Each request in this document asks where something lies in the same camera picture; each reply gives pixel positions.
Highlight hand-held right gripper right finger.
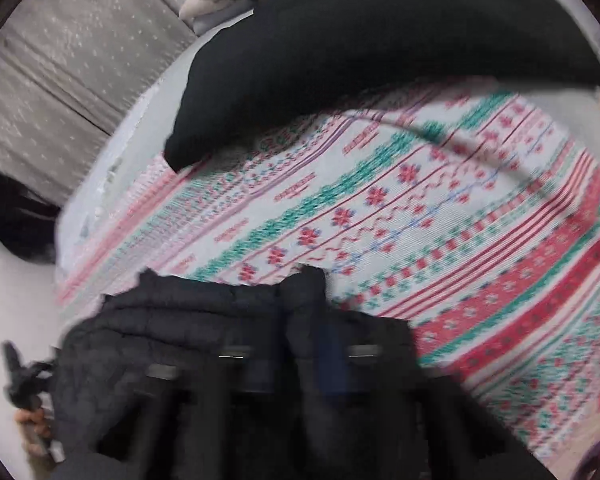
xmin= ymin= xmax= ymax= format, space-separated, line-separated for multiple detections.
xmin=317 ymin=321 xmax=432 ymax=461

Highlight white bed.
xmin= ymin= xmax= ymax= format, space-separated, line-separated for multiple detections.
xmin=55 ymin=0 xmax=600 ymax=473

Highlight black cloth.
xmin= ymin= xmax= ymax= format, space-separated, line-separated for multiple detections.
xmin=164 ymin=0 xmax=600 ymax=172

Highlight grey star curtain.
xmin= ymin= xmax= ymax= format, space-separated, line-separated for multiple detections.
xmin=0 ymin=0 xmax=197 ymax=207

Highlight printed patterned blanket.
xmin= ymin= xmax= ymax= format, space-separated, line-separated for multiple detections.
xmin=55 ymin=80 xmax=600 ymax=471

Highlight black hanging clothes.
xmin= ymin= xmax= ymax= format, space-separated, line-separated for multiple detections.
xmin=0 ymin=174 xmax=62 ymax=262

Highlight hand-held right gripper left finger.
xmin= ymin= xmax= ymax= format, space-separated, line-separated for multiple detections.
xmin=147 ymin=344 xmax=282 ymax=461

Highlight black quilted jacket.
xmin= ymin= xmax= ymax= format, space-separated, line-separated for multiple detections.
xmin=50 ymin=265 xmax=548 ymax=480

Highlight person's left hand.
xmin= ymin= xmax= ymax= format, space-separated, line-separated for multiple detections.
xmin=14 ymin=407 xmax=56 ymax=441

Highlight grey folded blanket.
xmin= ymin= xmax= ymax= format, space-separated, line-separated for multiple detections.
xmin=179 ymin=0 xmax=257 ymax=37

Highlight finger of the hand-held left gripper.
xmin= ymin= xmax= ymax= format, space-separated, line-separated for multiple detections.
xmin=1 ymin=341 xmax=56 ymax=408

